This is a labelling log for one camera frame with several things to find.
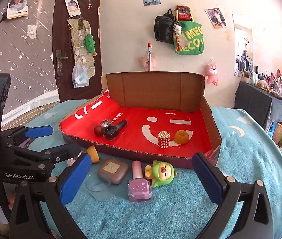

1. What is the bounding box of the black side table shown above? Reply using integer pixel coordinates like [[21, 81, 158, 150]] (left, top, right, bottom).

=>
[[234, 82, 282, 129]]

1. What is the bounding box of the photo card on door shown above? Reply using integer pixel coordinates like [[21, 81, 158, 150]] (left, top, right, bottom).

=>
[[65, 0, 81, 17]]

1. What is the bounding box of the clear glass cup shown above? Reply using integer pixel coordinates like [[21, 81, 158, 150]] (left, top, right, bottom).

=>
[[85, 171, 114, 202]]

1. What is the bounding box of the wall mirror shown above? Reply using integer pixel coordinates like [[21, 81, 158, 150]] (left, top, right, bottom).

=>
[[232, 11, 253, 77]]

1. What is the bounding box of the pink pig plush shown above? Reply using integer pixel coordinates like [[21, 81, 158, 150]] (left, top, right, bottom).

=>
[[139, 54, 157, 71]]

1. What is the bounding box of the glittery perfume bottle red cap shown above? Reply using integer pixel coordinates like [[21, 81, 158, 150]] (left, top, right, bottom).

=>
[[93, 119, 112, 136]]

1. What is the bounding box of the wall photo print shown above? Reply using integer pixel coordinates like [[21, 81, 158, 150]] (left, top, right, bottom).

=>
[[205, 8, 228, 29]]

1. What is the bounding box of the red-lined cardboard box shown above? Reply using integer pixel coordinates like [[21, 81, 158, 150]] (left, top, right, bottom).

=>
[[59, 71, 222, 169]]

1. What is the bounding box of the beige hanging door organizer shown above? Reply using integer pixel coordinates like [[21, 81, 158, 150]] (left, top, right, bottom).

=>
[[67, 17, 95, 78]]

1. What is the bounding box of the purple nail polish bottle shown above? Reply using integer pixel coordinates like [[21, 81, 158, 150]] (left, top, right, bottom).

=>
[[127, 160, 152, 202]]

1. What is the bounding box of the pink plush on wall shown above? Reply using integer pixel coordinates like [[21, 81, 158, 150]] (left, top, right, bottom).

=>
[[205, 64, 218, 86]]

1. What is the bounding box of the gold studded cylinder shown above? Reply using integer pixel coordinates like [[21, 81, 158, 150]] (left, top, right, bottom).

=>
[[158, 131, 171, 149]]

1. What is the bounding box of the photo calendar on wall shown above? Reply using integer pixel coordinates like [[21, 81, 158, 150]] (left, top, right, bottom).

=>
[[7, 0, 28, 19]]

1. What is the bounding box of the green plush toy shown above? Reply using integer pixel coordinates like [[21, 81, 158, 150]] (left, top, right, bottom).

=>
[[84, 34, 97, 56]]

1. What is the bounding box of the orange-tipped stick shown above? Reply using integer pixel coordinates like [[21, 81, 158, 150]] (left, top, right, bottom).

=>
[[148, 43, 152, 71]]

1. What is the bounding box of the dark brown door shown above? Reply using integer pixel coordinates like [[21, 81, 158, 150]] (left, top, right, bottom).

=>
[[52, 0, 102, 101]]

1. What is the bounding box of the black backpack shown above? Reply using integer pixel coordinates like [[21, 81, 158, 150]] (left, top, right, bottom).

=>
[[154, 8, 175, 44]]

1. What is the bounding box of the amber round holder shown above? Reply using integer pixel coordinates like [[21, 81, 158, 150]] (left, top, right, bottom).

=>
[[174, 130, 190, 145]]

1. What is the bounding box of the green tote bag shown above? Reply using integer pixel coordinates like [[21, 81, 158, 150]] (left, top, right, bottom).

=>
[[173, 21, 204, 55]]

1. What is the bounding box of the white plastic bag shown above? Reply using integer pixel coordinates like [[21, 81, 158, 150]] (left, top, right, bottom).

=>
[[72, 58, 89, 88]]

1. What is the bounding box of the red phone-like frame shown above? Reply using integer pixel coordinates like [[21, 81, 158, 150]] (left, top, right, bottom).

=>
[[176, 5, 193, 22]]

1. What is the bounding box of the green hooded bear figurine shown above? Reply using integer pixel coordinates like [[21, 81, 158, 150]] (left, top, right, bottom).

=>
[[144, 160, 178, 188]]

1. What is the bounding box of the amber round lid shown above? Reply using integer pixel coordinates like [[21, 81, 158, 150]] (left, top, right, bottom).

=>
[[87, 145, 100, 164]]

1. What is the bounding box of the black smartwatch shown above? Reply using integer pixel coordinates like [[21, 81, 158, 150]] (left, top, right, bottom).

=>
[[102, 119, 127, 140]]

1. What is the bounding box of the brown compact case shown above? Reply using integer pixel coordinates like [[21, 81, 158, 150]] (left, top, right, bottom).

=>
[[97, 158, 129, 185]]

